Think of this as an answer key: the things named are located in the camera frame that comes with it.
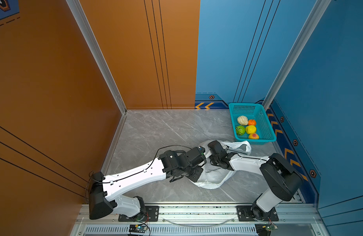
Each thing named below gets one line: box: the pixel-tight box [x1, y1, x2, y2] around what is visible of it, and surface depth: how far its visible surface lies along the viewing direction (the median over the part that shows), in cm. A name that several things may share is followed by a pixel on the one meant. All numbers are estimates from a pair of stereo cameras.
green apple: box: [235, 125, 246, 136], surface depth 102 cm
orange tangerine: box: [247, 119, 257, 126], surface depth 110 cm
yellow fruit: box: [245, 124, 257, 135], surface depth 104 cm
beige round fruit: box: [237, 115, 249, 126], surface depth 110 cm
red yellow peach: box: [248, 133, 260, 140], surface depth 100 cm
